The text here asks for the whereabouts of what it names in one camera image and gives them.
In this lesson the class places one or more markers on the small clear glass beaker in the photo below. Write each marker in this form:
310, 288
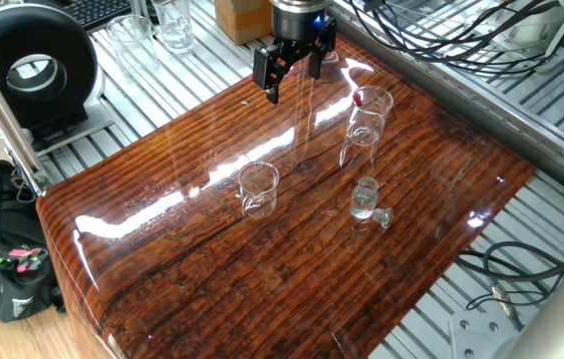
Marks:
258, 199

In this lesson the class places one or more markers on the glossy wood-pattern mat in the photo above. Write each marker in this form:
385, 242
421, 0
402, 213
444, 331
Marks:
212, 274

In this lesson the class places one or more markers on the small glass reagent bottle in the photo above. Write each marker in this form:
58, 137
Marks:
363, 202

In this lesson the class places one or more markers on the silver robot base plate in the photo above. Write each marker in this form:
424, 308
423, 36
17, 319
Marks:
476, 339

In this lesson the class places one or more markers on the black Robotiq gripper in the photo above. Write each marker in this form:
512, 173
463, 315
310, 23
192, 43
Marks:
297, 27

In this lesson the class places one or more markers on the black computer keyboard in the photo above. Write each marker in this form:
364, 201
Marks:
97, 12

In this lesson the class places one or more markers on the clear glass bottle stopper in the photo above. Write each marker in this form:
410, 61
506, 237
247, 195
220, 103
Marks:
383, 217

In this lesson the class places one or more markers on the tall clear glass beaker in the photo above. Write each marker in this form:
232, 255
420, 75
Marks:
369, 124

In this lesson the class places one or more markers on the black backpack with colourful print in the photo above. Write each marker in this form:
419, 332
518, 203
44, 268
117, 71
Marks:
3, 224

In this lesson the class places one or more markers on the large clear glass beaker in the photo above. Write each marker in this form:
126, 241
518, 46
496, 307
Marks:
175, 30
132, 50

